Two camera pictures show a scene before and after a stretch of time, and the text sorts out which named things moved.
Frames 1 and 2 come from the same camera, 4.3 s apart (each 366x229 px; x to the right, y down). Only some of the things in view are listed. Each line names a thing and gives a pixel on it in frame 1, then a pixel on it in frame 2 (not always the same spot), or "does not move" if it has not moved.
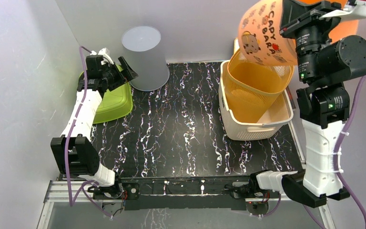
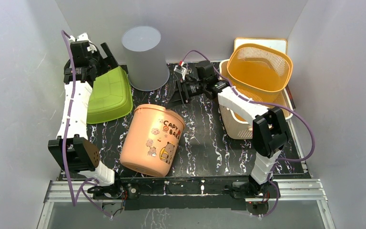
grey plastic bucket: [144, 55] does not move
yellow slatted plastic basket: [251, 87] does not move
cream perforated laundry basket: [280, 112] does not move
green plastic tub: [116, 103] does not move
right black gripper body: [308, 29] → [188, 90]
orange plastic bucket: [259, 35] → [151, 139]
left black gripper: [127, 75] → [105, 65]
